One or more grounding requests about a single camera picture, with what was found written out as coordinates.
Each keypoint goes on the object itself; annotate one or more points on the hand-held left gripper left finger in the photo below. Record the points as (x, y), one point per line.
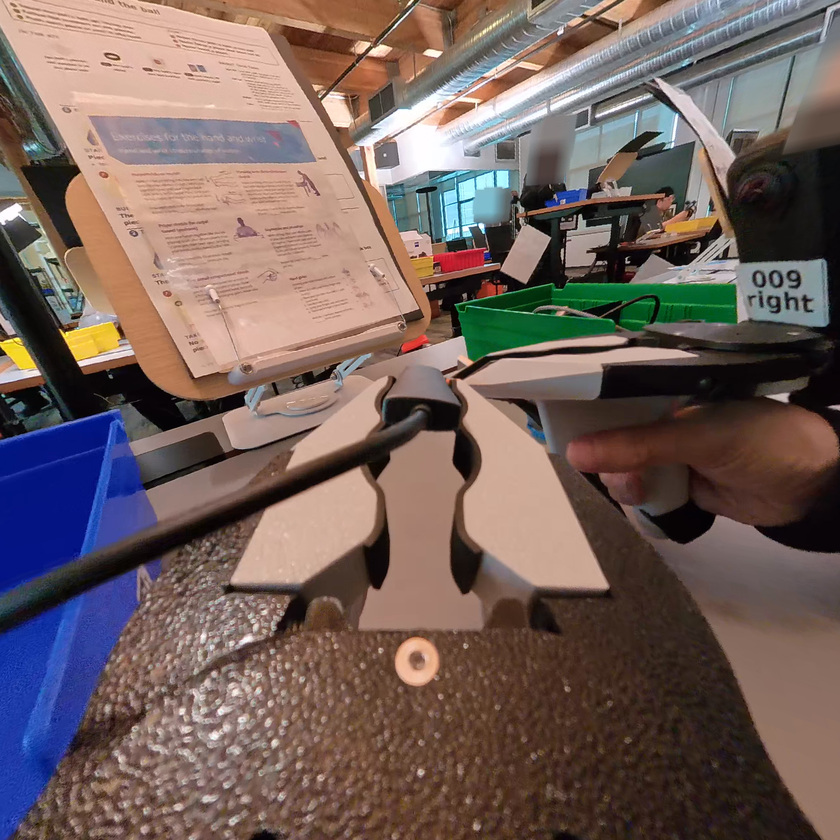
(302, 518)

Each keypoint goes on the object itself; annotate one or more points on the grey square board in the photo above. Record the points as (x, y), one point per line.
(525, 254)

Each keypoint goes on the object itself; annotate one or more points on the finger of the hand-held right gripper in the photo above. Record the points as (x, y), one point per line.
(558, 380)
(558, 346)

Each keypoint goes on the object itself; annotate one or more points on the person's right hand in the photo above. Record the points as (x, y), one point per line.
(722, 459)

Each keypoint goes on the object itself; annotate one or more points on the blue plastic bin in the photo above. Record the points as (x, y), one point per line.
(46, 558)

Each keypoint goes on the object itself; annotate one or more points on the black tripod pole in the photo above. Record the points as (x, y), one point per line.
(39, 341)

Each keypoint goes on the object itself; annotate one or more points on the curved document stand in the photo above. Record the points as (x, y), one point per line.
(709, 151)

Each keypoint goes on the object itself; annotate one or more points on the green plastic bin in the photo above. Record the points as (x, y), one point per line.
(525, 321)

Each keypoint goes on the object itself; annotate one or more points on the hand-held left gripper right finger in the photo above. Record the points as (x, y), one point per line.
(538, 525)

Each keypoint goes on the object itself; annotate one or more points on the tilted wooden board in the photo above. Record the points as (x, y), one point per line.
(627, 157)

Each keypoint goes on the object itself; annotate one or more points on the standing desk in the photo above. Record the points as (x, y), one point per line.
(577, 210)

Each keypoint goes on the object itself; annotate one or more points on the black usb hub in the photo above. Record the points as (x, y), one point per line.
(423, 394)

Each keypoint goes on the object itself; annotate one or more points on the red plastic bin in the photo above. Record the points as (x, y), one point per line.
(459, 260)

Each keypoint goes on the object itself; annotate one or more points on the small yellow bin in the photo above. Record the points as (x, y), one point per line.
(82, 341)

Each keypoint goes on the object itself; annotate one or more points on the small blue bin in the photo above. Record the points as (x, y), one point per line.
(568, 196)

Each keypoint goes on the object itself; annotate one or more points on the laminated instruction sheets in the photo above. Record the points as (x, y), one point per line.
(216, 197)

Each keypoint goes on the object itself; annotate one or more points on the black wall speaker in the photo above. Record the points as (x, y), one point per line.
(386, 154)

